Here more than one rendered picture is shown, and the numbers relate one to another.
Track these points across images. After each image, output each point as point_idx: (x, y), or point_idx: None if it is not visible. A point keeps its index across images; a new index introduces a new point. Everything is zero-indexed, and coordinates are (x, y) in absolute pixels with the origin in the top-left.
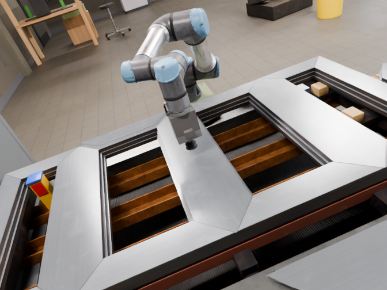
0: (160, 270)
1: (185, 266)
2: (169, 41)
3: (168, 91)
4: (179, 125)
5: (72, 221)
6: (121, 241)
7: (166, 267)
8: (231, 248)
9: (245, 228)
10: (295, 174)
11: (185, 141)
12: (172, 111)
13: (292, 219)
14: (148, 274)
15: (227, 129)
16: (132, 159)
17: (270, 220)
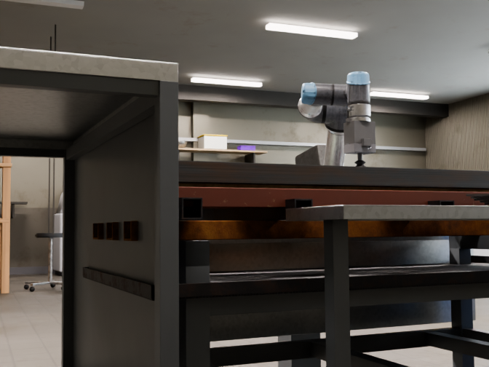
0: (370, 175)
1: (389, 185)
2: (317, 116)
3: (359, 93)
4: (359, 131)
5: None
6: (245, 278)
7: (375, 175)
8: (428, 191)
9: (441, 170)
10: (458, 270)
11: (360, 151)
12: (356, 114)
13: (479, 187)
14: (360, 172)
15: (358, 248)
16: (239, 239)
17: (461, 174)
